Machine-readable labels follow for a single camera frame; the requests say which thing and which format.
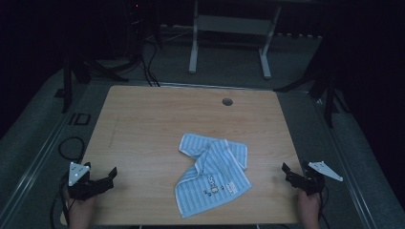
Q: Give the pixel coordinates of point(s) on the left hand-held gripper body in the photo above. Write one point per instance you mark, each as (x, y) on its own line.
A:
(79, 187)

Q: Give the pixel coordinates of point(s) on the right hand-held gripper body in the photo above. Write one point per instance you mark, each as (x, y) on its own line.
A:
(313, 183)

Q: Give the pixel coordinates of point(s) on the blue striped towel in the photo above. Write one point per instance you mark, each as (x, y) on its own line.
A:
(213, 178)

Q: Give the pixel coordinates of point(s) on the person's left hand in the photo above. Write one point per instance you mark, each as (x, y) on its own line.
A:
(79, 208)

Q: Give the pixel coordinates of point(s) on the person's right hand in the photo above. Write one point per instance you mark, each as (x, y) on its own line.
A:
(308, 203)

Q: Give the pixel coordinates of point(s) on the black metal stand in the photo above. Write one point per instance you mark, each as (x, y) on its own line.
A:
(329, 101)
(67, 86)

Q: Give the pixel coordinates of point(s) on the dark equipment rack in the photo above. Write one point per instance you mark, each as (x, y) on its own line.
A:
(140, 28)

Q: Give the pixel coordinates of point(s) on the metal floor rail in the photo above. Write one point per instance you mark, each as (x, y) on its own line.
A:
(35, 165)
(347, 171)

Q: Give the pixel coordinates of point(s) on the white metal desk frame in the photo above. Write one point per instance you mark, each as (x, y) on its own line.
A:
(234, 24)

